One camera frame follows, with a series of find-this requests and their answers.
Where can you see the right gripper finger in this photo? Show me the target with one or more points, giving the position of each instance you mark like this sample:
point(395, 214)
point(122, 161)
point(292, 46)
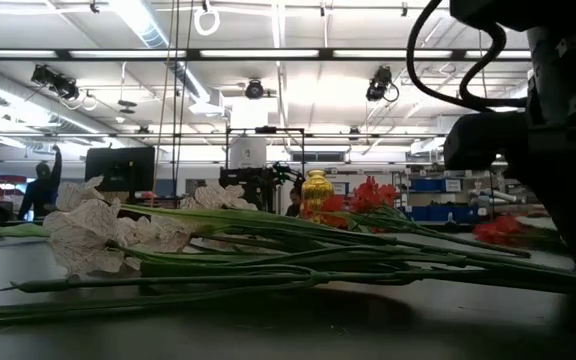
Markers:
point(573, 210)

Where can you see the red artificial flower bunch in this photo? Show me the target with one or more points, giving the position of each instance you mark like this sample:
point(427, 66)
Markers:
point(498, 231)
point(368, 195)

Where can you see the white artificial flower bunch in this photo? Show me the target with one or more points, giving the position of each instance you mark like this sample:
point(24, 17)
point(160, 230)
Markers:
point(88, 230)

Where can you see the light blue robot arm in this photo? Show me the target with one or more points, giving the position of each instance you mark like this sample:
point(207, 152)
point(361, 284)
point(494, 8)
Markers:
point(493, 196)

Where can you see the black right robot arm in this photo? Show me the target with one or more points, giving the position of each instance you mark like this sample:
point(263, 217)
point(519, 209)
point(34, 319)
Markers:
point(518, 10)

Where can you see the yellow glass vase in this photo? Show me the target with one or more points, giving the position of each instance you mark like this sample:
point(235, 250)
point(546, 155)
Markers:
point(316, 192)

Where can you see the blue storage bin row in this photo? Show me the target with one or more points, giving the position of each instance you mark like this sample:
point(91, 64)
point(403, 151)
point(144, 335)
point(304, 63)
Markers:
point(433, 214)

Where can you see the person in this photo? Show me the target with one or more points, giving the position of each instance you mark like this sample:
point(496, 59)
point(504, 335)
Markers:
point(43, 190)
point(294, 202)

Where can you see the white box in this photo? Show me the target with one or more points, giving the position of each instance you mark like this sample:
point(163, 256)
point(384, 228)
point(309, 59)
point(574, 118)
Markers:
point(248, 152)

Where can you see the black background robot equipment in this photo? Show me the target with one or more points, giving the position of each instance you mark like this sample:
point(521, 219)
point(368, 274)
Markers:
point(248, 180)

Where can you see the black overhead light bar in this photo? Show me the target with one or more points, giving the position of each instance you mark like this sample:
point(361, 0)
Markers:
point(193, 54)

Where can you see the black computer monitor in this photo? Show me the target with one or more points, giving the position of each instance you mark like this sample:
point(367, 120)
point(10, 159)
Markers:
point(118, 170)

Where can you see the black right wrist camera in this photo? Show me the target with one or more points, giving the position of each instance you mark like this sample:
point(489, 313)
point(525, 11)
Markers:
point(483, 140)

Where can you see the black overhead rig camera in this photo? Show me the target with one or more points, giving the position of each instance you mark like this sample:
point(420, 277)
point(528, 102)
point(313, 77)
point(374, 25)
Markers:
point(254, 90)
point(379, 82)
point(60, 85)

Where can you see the black background rig frame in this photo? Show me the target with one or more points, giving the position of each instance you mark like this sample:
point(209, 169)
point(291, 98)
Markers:
point(268, 129)

